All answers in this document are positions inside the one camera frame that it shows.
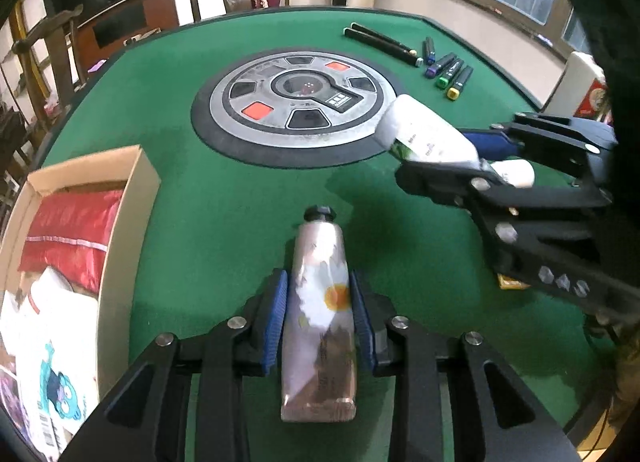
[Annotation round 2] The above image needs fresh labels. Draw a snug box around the yellow foil packet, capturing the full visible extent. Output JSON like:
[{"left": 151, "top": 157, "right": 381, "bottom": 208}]
[{"left": 497, "top": 274, "right": 529, "bottom": 290}]

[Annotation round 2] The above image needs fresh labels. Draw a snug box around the pink daisy cream tube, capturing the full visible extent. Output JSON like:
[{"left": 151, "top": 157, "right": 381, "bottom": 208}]
[{"left": 281, "top": 205, "right": 357, "bottom": 423}]

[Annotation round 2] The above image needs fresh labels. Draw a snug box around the white plastic bottle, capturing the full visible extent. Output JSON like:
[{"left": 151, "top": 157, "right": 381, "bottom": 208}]
[{"left": 373, "top": 94, "right": 535, "bottom": 188}]

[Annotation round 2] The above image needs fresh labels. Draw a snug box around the teal cartoon wipes pack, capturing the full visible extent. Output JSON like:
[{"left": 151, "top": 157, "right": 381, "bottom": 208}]
[{"left": 16, "top": 339, "right": 99, "bottom": 460}]

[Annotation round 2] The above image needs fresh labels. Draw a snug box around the white power adapter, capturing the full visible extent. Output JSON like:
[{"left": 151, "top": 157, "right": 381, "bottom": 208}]
[{"left": 18, "top": 266, "right": 99, "bottom": 341}]

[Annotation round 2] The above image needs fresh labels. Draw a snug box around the red foil package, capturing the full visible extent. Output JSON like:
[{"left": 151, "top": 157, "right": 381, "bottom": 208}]
[{"left": 18, "top": 189, "right": 124, "bottom": 294}]

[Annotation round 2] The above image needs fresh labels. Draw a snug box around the purple anime pouch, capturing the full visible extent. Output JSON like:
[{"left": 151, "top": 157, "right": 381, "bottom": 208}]
[{"left": 0, "top": 366, "right": 28, "bottom": 434}]

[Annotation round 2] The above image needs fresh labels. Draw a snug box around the person's right hand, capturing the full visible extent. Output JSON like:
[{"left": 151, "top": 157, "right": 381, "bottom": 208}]
[{"left": 585, "top": 315, "right": 639, "bottom": 430}]

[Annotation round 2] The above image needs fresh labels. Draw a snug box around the yellow marker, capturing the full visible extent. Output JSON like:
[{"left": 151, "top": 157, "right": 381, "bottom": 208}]
[{"left": 446, "top": 66, "right": 474, "bottom": 100}]

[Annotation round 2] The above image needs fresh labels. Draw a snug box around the green marker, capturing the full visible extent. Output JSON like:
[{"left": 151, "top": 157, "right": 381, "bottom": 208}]
[{"left": 436, "top": 58, "right": 464, "bottom": 90}]

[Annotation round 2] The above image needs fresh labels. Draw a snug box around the purple marker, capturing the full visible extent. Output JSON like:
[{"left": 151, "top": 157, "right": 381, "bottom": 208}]
[{"left": 424, "top": 53, "right": 457, "bottom": 79}]

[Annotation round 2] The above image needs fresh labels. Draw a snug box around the white red liquor bottle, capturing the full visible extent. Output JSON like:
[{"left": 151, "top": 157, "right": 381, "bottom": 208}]
[{"left": 541, "top": 52, "right": 613, "bottom": 125}]

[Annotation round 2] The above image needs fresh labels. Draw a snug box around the blue marker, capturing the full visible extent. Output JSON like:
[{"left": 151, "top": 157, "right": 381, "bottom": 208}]
[{"left": 423, "top": 37, "right": 436, "bottom": 65}]

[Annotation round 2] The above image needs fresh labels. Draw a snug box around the black pen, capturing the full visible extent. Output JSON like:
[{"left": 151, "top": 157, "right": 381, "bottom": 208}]
[
  {"left": 343, "top": 28, "right": 423, "bottom": 67},
  {"left": 349, "top": 22, "right": 418, "bottom": 56}
]

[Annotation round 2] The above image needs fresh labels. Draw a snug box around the round mahjong table centre panel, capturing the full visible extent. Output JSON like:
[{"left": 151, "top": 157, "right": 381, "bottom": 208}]
[{"left": 191, "top": 48, "right": 405, "bottom": 169}]

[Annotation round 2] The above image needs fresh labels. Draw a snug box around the cardboard tray box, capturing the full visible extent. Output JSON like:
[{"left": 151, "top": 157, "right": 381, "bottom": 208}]
[{"left": 0, "top": 143, "right": 163, "bottom": 458}]

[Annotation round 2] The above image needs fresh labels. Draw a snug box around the wooden chair near television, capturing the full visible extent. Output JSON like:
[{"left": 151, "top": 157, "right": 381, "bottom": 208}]
[{"left": 12, "top": 4, "right": 87, "bottom": 110}]

